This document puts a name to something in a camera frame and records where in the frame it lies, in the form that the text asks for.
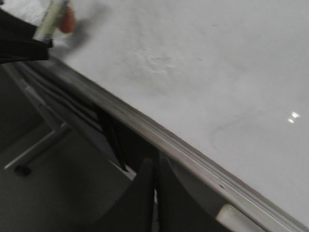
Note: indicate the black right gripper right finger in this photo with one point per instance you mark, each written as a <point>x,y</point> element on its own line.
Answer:
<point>178,211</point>

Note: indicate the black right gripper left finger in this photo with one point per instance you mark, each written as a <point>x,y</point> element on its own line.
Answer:
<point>17,43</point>

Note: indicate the white whiteboard marker pen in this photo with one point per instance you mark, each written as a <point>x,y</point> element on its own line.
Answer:
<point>50,21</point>

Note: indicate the red round magnet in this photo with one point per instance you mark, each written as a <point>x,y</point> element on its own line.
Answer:
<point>67,23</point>

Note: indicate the white whiteboard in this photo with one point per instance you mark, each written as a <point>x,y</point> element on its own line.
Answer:
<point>229,77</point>

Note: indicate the white metal bar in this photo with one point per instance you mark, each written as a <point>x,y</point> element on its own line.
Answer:
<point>38,147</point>

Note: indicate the aluminium whiteboard frame rail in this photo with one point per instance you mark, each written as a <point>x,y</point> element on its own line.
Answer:
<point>249,201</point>

